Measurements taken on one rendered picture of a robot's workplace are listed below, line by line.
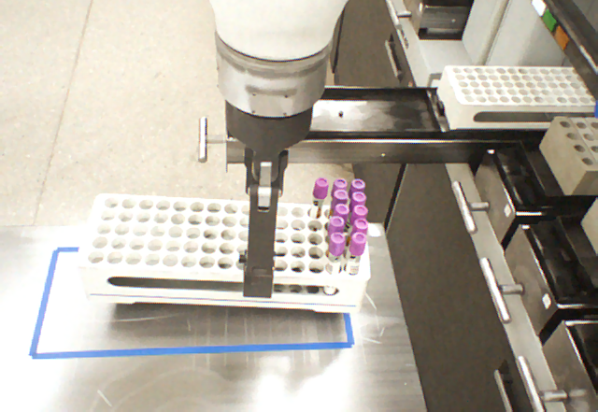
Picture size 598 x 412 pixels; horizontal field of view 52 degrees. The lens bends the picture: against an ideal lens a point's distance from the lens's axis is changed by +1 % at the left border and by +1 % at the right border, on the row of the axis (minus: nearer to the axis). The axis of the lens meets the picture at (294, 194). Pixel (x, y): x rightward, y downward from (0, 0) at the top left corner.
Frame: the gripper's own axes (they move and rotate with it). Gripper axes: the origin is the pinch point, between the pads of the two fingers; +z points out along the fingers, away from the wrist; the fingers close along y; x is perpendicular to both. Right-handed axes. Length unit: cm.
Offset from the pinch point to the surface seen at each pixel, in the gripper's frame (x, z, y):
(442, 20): 35, 14, -72
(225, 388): -2.7, 9.1, 12.4
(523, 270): 36.1, 14.2, -8.8
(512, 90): 38, 5, -37
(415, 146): 23.4, 11.8, -30.0
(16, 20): -103, 91, -179
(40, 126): -76, 91, -117
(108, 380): -14.6, 9.1, 12.1
